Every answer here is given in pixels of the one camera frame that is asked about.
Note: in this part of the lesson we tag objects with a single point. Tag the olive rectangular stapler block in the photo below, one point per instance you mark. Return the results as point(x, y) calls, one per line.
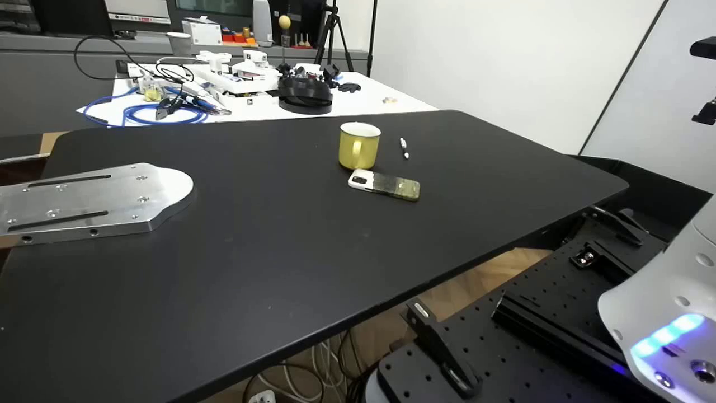
point(386, 185)

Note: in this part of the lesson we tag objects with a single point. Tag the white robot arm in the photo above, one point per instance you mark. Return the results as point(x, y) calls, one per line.
point(662, 317)

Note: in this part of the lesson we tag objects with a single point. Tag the yellow ceramic mug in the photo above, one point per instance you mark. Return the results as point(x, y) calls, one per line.
point(359, 143)

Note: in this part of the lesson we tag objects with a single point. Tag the white device parts pile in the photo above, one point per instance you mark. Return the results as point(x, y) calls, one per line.
point(210, 71)

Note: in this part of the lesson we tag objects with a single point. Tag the black and white pen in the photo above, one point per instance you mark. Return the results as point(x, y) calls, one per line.
point(404, 149)

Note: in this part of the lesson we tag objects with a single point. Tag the black perforated breadboard base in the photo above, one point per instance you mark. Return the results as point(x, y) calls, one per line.
point(536, 338)

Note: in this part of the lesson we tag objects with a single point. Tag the black camera tripod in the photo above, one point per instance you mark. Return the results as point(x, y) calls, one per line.
point(331, 29)

